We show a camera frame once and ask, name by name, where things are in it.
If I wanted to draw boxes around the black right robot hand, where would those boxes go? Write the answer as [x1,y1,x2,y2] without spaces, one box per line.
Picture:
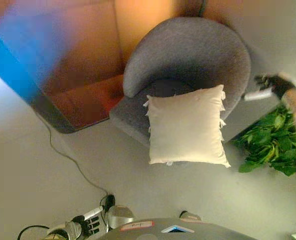
[244,72,296,102]

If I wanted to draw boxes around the cream fringed throw pillow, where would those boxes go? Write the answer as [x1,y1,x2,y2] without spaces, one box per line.
[142,84,231,168]

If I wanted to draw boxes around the green leafy houseplant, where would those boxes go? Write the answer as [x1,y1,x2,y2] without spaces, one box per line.
[234,104,296,177]

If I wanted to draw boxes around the grey fabric tub armchair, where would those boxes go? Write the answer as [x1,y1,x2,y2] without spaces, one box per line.
[109,16,252,148]

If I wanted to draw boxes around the silver robot torso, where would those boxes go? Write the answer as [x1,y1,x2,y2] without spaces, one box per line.
[97,217,260,240]

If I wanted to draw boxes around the black left robot foot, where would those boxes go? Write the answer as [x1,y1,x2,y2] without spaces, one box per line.
[103,194,116,213]

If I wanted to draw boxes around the thin black floor cable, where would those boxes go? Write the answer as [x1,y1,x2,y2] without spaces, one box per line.
[34,111,111,198]

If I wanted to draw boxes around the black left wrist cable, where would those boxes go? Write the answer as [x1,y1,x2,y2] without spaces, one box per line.
[17,224,50,240]

